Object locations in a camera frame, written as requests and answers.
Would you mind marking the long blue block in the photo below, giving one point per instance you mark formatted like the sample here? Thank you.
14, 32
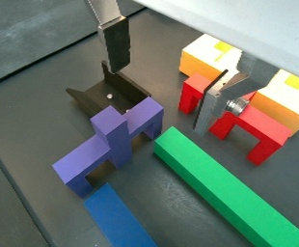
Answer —
116, 220

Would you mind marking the red cross-shaped block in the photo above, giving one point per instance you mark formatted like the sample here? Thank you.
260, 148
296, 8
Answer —
268, 130

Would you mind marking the purple cross-shaped block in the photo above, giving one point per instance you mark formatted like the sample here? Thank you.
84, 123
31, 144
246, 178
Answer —
110, 145

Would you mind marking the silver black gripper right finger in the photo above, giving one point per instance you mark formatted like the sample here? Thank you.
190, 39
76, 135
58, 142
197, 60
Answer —
228, 87

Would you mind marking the black angled bracket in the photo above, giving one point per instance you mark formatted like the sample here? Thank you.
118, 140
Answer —
116, 91

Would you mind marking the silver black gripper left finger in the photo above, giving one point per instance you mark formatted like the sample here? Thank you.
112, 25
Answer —
114, 32

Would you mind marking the long green block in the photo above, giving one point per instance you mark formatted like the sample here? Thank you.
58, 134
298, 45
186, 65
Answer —
252, 215

